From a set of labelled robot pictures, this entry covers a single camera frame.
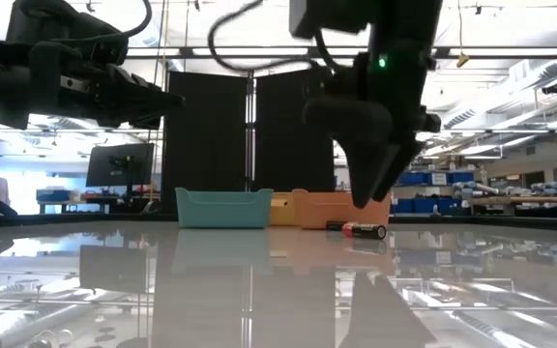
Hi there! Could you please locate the blue box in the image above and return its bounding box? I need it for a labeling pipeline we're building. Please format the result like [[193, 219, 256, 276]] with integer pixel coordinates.
[[35, 188, 73, 204]]

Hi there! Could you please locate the blue storage bin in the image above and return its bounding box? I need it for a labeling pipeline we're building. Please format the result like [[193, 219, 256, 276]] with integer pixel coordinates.
[[390, 197, 464, 217], [446, 171, 476, 186], [396, 171, 430, 187]]

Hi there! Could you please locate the marker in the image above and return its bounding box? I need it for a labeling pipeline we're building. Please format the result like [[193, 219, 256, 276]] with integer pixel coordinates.
[[340, 221, 388, 241]]

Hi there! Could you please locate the black computer monitor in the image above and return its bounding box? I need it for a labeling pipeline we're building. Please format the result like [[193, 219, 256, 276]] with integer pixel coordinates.
[[85, 142, 156, 189]]

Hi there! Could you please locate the orange plastic bin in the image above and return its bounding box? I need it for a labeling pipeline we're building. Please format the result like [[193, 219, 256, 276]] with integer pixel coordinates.
[[291, 188, 393, 231]]

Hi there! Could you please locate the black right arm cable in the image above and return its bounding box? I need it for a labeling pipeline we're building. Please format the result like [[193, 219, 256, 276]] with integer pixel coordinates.
[[207, 0, 342, 74]]

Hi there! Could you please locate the teal plastic bin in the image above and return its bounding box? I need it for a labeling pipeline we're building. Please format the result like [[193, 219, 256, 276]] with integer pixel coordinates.
[[175, 187, 275, 230]]

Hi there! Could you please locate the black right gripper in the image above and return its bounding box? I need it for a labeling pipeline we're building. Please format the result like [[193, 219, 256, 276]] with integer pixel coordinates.
[[303, 28, 442, 208]]

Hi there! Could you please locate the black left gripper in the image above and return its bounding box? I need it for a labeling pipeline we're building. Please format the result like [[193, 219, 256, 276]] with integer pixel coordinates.
[[0, 41, 186, 131]]

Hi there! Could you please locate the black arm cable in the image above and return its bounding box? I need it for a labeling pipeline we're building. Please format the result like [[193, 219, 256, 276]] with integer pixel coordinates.
[[207, 0, 342, 74], [48, 0, 154, 44]]

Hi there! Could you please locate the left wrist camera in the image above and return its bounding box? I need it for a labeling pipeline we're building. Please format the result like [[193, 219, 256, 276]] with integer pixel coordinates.
[[87, 27, 131, 67]]

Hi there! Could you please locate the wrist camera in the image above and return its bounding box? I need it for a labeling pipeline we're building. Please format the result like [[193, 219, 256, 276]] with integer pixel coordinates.
[[87, 27, 131, 67], [287, 0, 371, 41]]

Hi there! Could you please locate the overhead light bar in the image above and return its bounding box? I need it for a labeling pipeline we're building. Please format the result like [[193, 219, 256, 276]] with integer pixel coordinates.
[[126, 45, 557, 61]]

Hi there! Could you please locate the black folding screen panel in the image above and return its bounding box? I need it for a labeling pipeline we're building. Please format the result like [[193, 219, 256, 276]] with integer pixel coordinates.
[[161, 70, 251, 217], [253, 65, 337, 193]]

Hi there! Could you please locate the wooden workbench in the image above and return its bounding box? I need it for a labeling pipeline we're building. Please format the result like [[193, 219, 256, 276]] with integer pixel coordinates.
[[471, 194, 557, 205]]

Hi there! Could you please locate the yellow plastic bin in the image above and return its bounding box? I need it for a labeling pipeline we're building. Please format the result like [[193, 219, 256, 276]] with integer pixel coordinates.
[[269, 191, 300, 227]]

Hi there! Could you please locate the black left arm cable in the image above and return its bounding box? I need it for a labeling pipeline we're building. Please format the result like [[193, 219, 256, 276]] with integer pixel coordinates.
[[48, 0, 154, 44]]

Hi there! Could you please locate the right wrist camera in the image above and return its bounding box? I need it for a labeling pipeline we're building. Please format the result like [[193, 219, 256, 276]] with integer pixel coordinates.
[[287, 0, 371, 41]]

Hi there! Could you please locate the black table frame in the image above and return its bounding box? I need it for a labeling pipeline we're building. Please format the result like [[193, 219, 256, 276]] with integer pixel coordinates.
[[0, 212, 557, 233]]

